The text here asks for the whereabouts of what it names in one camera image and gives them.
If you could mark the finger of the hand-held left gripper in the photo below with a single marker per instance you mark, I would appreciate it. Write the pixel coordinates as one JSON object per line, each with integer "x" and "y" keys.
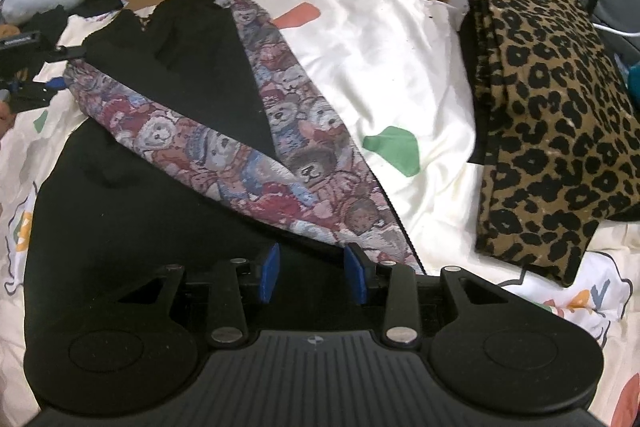
{"x": 50, "y": 84}
{"x": 70, "y": 51}

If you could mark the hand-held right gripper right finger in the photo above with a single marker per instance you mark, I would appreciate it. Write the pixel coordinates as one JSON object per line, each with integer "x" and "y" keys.
{"x": 356, "y": 274}

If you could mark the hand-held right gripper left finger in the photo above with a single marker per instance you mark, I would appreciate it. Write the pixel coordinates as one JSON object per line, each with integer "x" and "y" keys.
{"x": 270, "y": 272}

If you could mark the black jacket teddy bear lining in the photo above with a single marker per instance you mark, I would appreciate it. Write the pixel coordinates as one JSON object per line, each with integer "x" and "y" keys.
{"x": 190, "y": 72}

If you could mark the black cloth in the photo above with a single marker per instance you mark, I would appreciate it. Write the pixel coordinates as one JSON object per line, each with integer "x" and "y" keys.
{"x": 75, "y": 12}

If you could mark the white printed bed sheet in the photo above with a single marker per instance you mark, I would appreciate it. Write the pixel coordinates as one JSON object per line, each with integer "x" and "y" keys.
{"x": 400, "y": 57}

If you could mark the leopard print cloth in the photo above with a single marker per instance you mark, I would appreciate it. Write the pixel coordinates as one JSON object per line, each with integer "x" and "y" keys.
{"x": 550, "y": 107}

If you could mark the teal printed cloth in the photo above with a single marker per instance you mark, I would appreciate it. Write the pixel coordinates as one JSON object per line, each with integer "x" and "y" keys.
{"x": 634, "y": 82}

